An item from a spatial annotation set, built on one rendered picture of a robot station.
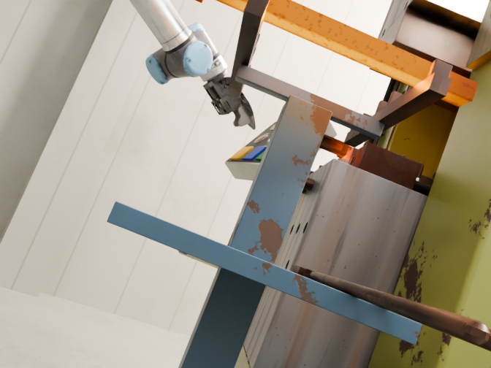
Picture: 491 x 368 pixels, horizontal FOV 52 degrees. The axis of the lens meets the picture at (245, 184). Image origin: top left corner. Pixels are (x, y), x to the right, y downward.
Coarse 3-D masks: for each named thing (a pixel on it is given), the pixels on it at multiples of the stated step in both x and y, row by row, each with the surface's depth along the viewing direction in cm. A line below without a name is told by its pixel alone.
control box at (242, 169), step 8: (328, 128) 168; (248, 144) 191; (256, 144) 185; (264, 144) 179; (232, 160) 184; (240, 160) 179; (232, 168) 185; (240, 168) 179; (248, 168) 173; (256, 168) 168; (240, 176) 184; (248, 176) 178
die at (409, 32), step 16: (400, 16) 123; (416, 16) 120; (400, 32) 119; (416, 32) 120; (432, 32) 120; (448, 32) 120; (464, 32) 120; (400, 48) 121; (416, 48) 119; (432, 48) 119; (448, 48) 120; (464, 48) 120; (464, 64) 119
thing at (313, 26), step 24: (216, 0) 56; (240, 0) 54; (288, 0) 54; (288, 24) 55; (312, 24) 54; (336, 24) 55; (336, 48) 56; (360, 48) 55; (384, 48) 55; (384, 72) 58; (408, 72) 55; (456, 96) 56
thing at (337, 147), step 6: (324, 138) 122; (330, 138) 122; (324, 144) 122; (330, 144) 122; (336, 144) 122; (342, 144) 122; (330, 150) 123; (336, 150) 121; (342, 150) 121; (336, 156) 125; (342, 156) 123
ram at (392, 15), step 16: (400, 0) 132; (416, 0) 117; (432, 0) 115; (448, 0) 116; (464, 0) 116; (480, 0) 116; (432, 16) 120; (448, 16) 118; (464, 16) 116; (480, 16) 116; (384, 32) 137
